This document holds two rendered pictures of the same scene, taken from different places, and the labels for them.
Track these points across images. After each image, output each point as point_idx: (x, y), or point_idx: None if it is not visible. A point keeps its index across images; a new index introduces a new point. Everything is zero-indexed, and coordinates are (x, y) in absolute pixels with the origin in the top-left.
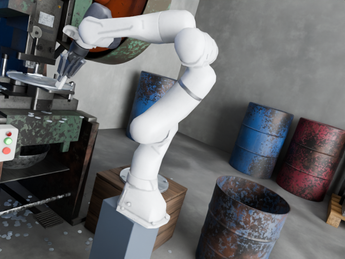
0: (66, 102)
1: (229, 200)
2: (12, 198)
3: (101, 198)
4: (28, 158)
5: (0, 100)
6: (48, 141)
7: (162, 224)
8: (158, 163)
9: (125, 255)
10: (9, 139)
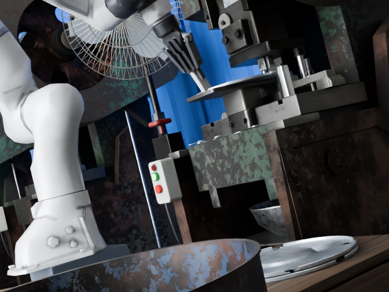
0: (278, 106)
1: (61, 289)
2: None
3: None
4: (261, 214)
5: (209, 131)
6: (239, 179)
7: (10, 274)
8: (32, 171)
9: None
10: (153, 174)
